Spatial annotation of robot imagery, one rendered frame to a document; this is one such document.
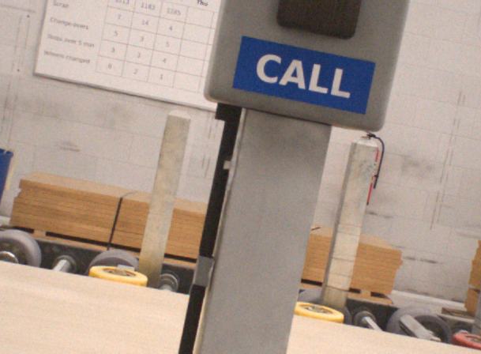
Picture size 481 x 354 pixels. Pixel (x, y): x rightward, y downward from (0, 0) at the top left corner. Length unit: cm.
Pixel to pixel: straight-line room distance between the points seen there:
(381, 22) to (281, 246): 10
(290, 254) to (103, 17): 720
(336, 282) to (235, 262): 113
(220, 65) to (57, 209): 594
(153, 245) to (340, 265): 28
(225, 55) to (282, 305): 10
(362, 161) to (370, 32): 113
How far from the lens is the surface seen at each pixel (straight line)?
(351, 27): 39
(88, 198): 630
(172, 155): 150
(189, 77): 755
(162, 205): 150
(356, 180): 152
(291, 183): 41
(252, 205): 41
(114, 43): 757
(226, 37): 39
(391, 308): 210
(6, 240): 193
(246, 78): 39
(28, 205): 634
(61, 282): 132
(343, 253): 153
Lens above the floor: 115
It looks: 3 degrees down
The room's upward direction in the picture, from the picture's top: 11 degrees clockwise
